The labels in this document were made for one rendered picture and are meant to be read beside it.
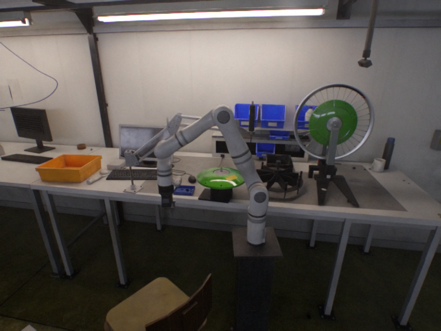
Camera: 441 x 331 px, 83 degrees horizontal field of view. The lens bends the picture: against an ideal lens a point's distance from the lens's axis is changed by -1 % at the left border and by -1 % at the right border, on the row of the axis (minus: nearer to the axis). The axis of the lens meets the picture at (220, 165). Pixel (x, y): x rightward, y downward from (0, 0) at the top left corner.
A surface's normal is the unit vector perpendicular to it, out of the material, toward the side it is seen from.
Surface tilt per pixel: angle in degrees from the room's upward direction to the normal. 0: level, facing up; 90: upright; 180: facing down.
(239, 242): 0
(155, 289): 0
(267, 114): 90
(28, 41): 90
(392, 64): 90
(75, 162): 86
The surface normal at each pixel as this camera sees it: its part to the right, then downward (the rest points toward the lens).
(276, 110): -0.17, 0.37
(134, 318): 0.00, -0.93
